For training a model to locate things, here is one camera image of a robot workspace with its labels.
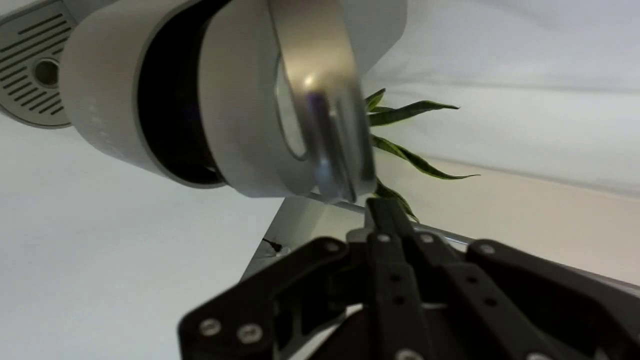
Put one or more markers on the green snake plant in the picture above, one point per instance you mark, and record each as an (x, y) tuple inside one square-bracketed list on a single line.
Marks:
[(413, 110)]

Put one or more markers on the white plastic board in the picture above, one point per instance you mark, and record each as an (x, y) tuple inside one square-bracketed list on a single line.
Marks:
[(101, 267)]

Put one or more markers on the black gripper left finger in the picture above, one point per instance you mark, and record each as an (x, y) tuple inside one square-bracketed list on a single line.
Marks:
[(372, 300)]

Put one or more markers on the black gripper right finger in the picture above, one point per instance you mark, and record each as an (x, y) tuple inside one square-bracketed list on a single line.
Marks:
[(521, 306)]

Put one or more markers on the grey coffee machine lid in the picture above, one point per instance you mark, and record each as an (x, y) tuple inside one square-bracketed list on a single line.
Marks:
[(267, 100)]

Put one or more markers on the grey coffee machine body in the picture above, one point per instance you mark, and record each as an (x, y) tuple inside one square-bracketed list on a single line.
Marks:
[(106, 86)]

